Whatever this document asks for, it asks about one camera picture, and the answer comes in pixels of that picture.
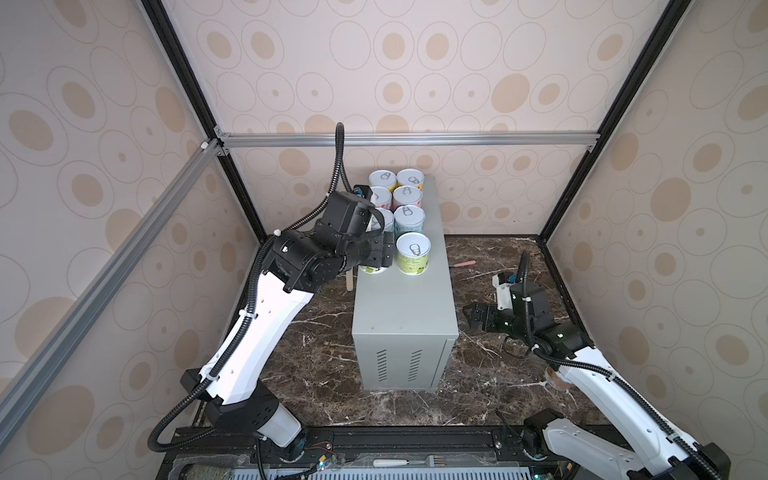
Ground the brown can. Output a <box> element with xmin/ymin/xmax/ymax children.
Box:
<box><xmin>545</xmin><ymin>367</ymin><xmax>558</xmax><ymax>387</ymax></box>

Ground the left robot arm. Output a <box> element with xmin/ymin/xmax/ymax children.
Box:
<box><xmin>147</xmin><ymin>124</ymin><xmax>395</xmax><ymax>460</ymax></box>

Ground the yellow can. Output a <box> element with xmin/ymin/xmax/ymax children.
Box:
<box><xmin>396</xmin><ymin>168</ymin><xmax>425</xmax><ymax>190</ymax></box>
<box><xmin>368</xmin><ymin>169</ymin><xmax>398</xmax><ymax>192</ymax></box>

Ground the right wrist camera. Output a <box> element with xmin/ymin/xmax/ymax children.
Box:
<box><xmin>492</xmin><ymin>272</ymin><xmax>516</xmax><ymax>311</ymax></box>

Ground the wooden spatula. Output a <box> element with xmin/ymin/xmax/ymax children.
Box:
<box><xmin>345</xmin><ymin>270</ymin><xmax>354</xmax><ymax>292</ymax></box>

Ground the grey green can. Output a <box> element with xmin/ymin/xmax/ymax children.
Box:
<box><xmin>394</xmin><ymin>205</ymin><xmax>426</xmax><ymax>237</ymax></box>

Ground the horizontal aluminium bar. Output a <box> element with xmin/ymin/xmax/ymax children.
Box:
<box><xmin>221</xmin><ymin>130</ymin><xmax>600</xmax><ymax>149</ymax></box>

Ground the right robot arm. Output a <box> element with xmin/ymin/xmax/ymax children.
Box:
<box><xmin>462</xmin><ymin>252</ymin><xmax>731</xmax><ymax>479</ymax></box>

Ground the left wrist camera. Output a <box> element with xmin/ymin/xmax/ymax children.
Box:
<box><xmin>352</xmin><ymin>185</ymin><xmax>373</xmax><ymax>201</ymax></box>

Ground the white can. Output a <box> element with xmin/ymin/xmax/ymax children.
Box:
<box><xmin>377</xmin><ymin>207</ymin><xmax>394</xmax><ymax>232</ymax></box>

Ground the white handled fork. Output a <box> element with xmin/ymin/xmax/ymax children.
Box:
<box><xmin>372</xmin><ymin>455</ymin><xmax>446</xmax><ymax>468</ymax></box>

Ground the diagonal aluminium bar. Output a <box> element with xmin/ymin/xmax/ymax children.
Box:
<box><xmin>1</xmin><ymin>139</ymin><xmax>223</xmax><ymax>449</ymax></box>

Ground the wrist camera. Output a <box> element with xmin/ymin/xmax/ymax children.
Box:
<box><xmin>352</xmin><ymin>185</ymin><xmax>373</xmax><ymax>201</ymax></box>
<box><xmin>492</xmin><ymin>272</ymin><xmax>516</xmax><ymax>311</ymax></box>

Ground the grey metal cabinet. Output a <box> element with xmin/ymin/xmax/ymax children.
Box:
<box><xmin>352</xmin><ymin>177</ymin><xmax>459</xmax><ymax>390</ymax></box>

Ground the pink can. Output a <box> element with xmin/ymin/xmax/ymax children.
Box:
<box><xmin>392</xmin><ymin>185</ymin><xmax>423</xmax><ymax>210</ymax></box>
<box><xmin>371</xmin><ymin>186</ymin><xmax>392</xmax><ymax>210</ymax></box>

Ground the pink can front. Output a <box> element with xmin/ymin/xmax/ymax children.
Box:
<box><xmin>371</xmin><ymin>186</ymin><xmax>392</xmax><ymax>210</ymax></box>

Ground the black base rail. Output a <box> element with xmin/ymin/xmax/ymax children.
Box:
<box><xmin>156</xmin><ymin>425</ymin><xmax>594</xmax><ymax>479</ymax></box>

